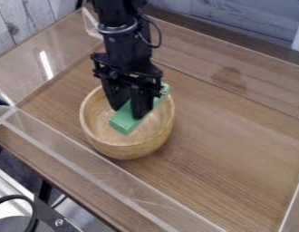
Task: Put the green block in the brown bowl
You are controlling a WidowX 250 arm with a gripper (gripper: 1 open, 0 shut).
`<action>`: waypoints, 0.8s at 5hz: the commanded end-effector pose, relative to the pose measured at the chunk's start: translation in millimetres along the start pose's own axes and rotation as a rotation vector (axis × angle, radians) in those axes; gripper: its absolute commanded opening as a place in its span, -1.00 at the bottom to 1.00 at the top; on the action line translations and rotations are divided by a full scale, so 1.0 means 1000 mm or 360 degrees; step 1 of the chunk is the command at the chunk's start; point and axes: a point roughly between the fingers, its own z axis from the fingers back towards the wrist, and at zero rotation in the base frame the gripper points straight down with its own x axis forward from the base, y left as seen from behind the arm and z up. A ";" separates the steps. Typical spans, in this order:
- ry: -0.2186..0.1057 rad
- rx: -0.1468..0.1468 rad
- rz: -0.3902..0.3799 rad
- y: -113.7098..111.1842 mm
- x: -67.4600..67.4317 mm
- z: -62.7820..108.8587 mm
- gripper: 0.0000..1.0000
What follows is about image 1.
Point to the black table leg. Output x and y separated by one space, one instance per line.
45 191

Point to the light brown wooden bowl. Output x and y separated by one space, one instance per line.
124 147

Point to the green rectangular block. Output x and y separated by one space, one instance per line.
122 122

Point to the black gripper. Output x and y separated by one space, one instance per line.
128 75

